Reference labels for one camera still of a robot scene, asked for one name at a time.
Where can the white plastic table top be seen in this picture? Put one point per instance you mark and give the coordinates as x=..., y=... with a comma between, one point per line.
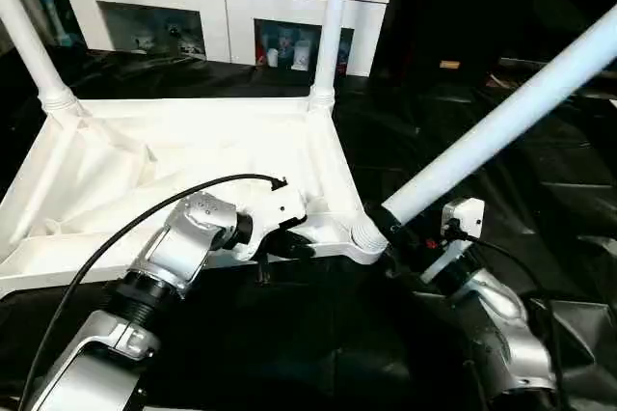
x=145, y=160

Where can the white plastic table leg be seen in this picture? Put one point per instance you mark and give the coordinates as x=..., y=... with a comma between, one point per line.
x=34, y=44
x=501, y=122
x=331, y=25

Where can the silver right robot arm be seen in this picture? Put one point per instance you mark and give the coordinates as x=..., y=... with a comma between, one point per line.
x=501, y=334

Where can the black work mat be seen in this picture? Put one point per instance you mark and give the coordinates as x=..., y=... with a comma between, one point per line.
x=289, y=343

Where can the small tan tag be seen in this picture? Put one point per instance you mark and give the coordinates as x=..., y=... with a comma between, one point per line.
x=449, y=65

